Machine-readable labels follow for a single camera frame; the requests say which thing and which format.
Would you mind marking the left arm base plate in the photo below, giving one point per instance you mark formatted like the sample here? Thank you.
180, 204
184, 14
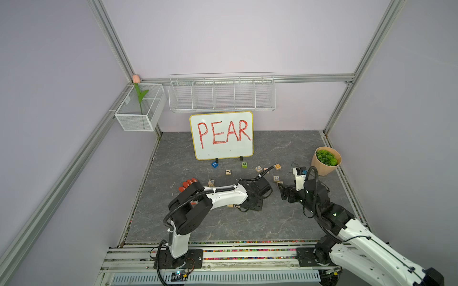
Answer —
193, 259

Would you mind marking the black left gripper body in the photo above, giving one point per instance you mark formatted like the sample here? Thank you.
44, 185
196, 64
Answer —
256, 205

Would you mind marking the long white wire basket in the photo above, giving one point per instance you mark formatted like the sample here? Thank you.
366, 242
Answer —
222, 92

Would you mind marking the aluminium frame post right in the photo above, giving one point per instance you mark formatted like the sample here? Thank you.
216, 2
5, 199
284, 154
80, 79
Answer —
388, 19

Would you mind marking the small white mesh basket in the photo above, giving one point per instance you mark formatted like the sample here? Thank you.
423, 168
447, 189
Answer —
128, 113

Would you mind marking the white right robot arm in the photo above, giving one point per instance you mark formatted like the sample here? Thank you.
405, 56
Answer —
348, 243

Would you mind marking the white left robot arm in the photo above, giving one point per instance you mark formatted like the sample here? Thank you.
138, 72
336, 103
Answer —
188, 210

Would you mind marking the green artificial plant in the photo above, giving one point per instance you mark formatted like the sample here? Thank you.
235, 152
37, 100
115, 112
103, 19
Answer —
326, 157

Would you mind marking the aluminium rail front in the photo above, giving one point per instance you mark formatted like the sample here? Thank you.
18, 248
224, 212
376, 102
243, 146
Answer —
217, 256

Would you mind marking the pink artificial tulip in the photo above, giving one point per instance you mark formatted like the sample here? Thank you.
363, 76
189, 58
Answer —
140, 93

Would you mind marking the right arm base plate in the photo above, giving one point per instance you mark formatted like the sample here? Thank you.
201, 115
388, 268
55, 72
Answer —
310, 256

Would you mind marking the beige plant pot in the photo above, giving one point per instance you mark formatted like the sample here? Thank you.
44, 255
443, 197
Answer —
324, 170

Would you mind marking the whiteboard with PEAR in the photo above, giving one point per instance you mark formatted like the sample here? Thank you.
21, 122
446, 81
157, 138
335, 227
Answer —
222, 135

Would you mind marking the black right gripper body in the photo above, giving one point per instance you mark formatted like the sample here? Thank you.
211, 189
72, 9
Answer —
294, 196

